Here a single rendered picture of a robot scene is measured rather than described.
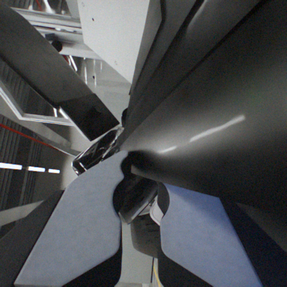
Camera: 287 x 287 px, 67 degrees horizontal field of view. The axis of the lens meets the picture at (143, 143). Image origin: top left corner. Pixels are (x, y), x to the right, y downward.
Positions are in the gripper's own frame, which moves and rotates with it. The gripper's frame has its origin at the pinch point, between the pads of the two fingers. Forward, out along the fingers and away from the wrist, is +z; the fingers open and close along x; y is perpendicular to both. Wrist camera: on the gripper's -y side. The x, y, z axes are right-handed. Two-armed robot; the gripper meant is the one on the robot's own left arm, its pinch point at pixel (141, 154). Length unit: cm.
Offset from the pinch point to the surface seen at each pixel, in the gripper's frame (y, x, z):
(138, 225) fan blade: 27.4, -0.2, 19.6
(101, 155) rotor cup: 7.5, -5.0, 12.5
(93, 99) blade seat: 3.4, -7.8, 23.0
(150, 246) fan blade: 36.9, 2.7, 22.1
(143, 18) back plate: -8.8, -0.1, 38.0
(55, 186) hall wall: 751, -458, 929
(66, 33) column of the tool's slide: -5, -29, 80
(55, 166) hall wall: 663, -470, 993
